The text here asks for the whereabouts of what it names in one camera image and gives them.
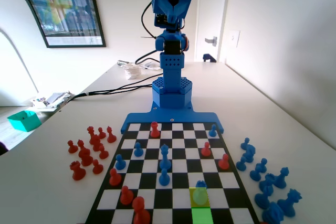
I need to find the red chess bishop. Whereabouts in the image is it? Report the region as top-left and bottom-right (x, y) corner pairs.
(106, 126), (117, 143)

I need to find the red chess knight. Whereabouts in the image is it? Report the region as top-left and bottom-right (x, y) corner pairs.
(78, 147), (93, 167)
(89, 134), (103, 152)

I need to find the tall blue piece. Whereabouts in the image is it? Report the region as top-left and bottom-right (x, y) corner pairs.
(159, 144), (172, 171)

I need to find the white stacked object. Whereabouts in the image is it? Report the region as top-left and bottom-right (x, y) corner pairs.
(123, 63), (142, 80)

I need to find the white arched panel black edge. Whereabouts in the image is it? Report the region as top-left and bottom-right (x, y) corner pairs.
(0, 0), (50, 106)

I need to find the pile of papers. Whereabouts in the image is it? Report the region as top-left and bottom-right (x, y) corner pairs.
(30, 91), (76, 113)

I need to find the black white chessboard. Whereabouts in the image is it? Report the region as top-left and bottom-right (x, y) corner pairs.
(85, 121), (260, 224)

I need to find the teal plastic box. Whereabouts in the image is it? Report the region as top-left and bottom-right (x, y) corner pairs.
(7, 110), (42, 132)

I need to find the black framed wall poster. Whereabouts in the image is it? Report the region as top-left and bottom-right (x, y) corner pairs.
(0, 0), (107, 49)

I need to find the black cable bundle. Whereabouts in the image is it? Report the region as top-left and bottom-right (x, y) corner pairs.
(61, 73), (165, 104)

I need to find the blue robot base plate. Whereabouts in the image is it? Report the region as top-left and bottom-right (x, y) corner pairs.
(120, 100), (225, 134)

